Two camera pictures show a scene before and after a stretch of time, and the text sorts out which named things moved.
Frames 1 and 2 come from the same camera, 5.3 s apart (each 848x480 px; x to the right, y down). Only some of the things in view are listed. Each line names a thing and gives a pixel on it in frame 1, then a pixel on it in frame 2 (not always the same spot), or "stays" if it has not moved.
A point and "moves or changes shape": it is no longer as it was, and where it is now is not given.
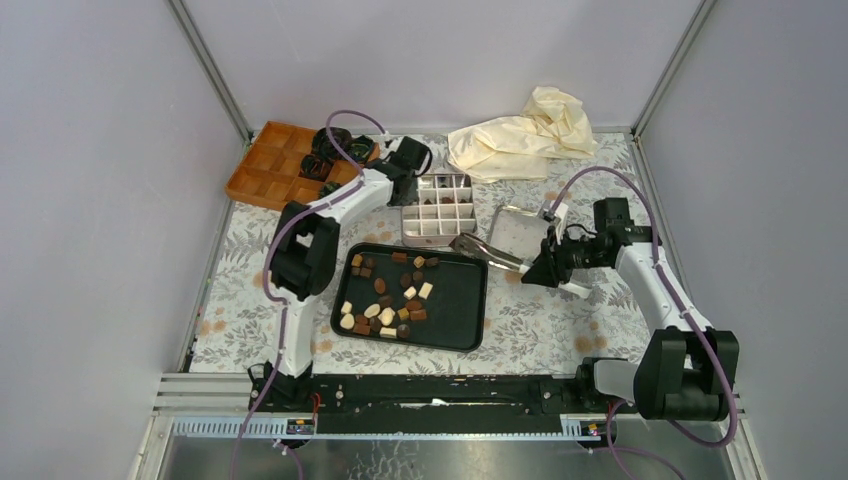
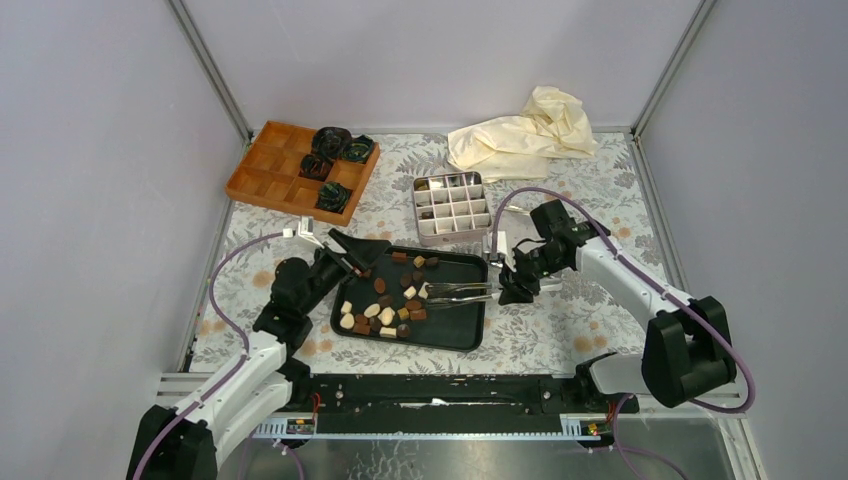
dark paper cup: (360, 149) stays
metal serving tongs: (493, 256) -> (447, 287)
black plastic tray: (414, 296) stays
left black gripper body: (408, 195) -> (328, 274)
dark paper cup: (323, 146) stays
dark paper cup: (315, 167) stays
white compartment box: (445, 210) moves or changes shape
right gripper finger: (547, 269) -> (514, 289)
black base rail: (440, 404) stays
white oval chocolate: (372, 310) stays
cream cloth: (518, 149) stays
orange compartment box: (269, 172) stays
